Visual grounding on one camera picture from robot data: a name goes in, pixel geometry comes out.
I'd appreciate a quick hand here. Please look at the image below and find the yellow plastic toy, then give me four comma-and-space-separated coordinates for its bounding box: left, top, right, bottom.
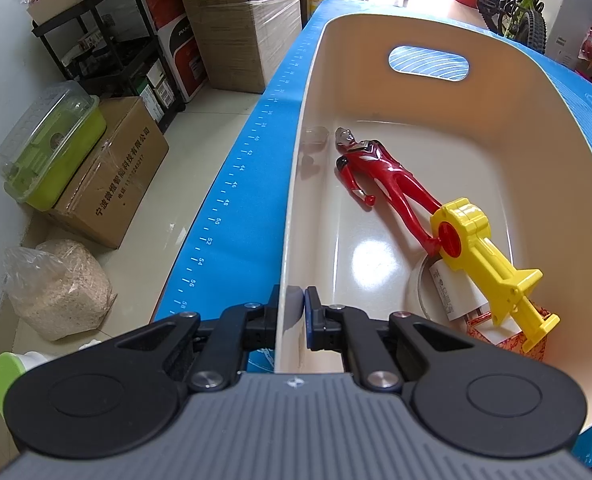
430, 197, 560, 353

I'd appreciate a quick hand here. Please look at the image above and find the red Ultraman figure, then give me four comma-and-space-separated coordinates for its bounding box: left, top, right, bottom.
335, 127, 441, 256

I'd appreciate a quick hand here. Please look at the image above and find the red floral gift box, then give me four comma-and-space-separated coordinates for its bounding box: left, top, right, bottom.
465, 309, 547, 362

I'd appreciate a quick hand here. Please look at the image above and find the beige plastic storage basket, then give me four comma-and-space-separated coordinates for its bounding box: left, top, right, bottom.
276, 14, 592, 424

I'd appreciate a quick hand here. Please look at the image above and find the blue silicone baking mat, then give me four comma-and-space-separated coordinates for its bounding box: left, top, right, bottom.
151, 0, 592, 468

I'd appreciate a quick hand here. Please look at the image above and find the floor cardboard box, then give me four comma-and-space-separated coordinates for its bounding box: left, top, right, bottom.
48, 96, 169, 249

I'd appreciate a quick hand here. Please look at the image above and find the plastic bag of grain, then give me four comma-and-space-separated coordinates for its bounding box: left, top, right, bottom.
3, 240, 116, 341

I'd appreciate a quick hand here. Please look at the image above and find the green lidded plastic container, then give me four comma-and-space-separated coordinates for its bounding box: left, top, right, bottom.
0, 80, 106, 211

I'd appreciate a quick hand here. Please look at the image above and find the stacked cardboard box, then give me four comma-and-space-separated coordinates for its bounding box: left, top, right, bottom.
182, 0, 301, 93

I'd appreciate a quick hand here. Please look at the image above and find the black metal shelf rack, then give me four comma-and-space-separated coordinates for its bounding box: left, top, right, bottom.
27, 0, 185, 131

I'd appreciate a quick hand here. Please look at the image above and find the green black bicycle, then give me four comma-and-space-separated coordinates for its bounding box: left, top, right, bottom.
476, 0, 547, 54

